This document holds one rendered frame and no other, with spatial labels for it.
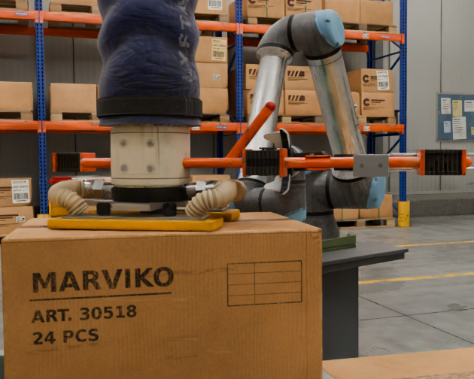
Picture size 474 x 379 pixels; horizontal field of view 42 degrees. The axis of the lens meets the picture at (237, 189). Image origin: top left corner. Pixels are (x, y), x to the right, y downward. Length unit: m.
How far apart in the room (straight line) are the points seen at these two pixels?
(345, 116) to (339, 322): 0.77
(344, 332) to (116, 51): 1.47
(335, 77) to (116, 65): 0.90
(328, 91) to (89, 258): 1.10
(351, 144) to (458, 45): 10.45
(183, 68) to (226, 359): 0.59
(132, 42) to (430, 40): 11.02
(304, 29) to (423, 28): 10.19
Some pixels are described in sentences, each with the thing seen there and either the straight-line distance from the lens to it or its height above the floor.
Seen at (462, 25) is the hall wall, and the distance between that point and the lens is 12.61.
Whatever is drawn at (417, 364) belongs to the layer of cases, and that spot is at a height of 0.54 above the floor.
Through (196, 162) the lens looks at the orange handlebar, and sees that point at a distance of 1.28.
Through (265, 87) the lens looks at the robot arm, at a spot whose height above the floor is 1.30.
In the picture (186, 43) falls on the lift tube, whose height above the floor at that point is 1.32.
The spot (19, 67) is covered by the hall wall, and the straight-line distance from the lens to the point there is 9.81.
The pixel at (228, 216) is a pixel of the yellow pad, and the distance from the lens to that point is 1.35.
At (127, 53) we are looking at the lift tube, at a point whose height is 1.30.
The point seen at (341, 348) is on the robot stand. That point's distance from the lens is 2.37.
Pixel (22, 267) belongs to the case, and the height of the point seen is 0.90.
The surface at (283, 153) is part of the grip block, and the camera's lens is 1.24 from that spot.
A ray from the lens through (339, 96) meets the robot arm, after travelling 2.02.
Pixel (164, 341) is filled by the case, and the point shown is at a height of 0.75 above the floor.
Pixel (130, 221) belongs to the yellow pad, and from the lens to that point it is 1.21.
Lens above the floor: 1.09
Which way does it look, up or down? 3 degrees down
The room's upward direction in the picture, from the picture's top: 1 degrees counter-clockwise
